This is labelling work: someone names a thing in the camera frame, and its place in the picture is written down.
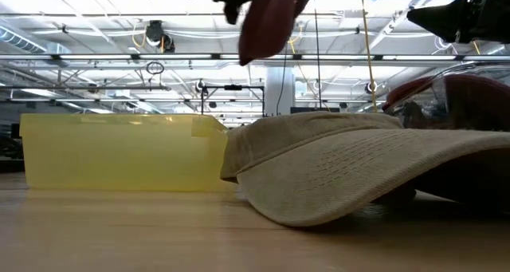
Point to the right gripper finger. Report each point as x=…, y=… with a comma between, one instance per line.
x=446, y=18

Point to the maroon baseball cap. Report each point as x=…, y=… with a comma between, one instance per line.
x=478, y=96
x=267, y=20

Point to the beige baseball cap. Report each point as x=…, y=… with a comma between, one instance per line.
x=318, y=172

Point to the long ceiling light bar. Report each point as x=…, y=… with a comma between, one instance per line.
x=119, y=57

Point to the distant black frame stand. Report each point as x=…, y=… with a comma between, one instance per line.
x=233, y=87

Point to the yellow plastic bin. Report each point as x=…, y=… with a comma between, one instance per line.
x=119, y=152

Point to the white column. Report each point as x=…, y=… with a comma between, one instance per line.
x=279, y=92

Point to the clear plastic bin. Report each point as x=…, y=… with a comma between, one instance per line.
x=422, y=100

